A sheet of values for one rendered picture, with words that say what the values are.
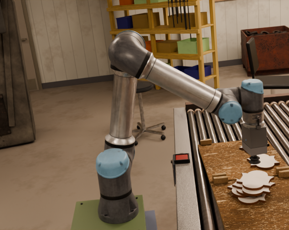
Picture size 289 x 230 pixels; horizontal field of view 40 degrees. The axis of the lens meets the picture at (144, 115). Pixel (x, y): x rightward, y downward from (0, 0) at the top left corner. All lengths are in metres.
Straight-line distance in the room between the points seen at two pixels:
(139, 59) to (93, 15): 6.79
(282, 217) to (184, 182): 0.48
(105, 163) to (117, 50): 0.39
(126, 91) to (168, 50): 5.33
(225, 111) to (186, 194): 0.51
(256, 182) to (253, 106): 0.31
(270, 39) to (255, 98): 5.82
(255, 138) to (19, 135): 4.09
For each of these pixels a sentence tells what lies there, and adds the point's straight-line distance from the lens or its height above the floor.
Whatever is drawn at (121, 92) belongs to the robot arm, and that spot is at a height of 1.39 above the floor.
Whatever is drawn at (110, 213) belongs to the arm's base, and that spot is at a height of 1.00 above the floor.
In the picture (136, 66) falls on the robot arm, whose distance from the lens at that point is 1.26.
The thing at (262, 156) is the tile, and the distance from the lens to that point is 1.90.
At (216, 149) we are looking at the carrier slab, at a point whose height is 0.94.
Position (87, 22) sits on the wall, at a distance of 8.05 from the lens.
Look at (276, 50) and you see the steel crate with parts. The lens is 7.30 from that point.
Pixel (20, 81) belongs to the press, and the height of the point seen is 0.81.
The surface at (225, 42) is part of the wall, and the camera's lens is 8.32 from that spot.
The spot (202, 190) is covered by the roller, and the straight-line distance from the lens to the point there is 1.69.
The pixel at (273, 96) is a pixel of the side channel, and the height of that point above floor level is 0.95.
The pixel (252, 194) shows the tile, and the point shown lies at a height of 0.98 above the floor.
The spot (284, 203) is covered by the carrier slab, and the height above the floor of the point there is 0.94.
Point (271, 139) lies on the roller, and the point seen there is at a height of 0.92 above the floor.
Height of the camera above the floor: 1.74
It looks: 18 degrees down
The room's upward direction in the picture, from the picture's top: 7 degrees counter-clockwise
